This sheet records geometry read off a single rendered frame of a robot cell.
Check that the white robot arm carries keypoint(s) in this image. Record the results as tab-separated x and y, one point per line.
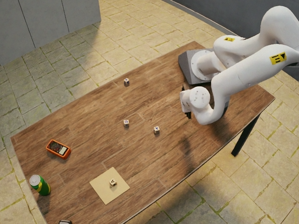
243	62

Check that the green and yellow drink can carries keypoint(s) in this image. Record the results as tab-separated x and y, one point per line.
40	185

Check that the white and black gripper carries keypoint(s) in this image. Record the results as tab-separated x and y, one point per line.
185	110

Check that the beige square mat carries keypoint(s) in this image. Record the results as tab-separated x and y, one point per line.
105	190

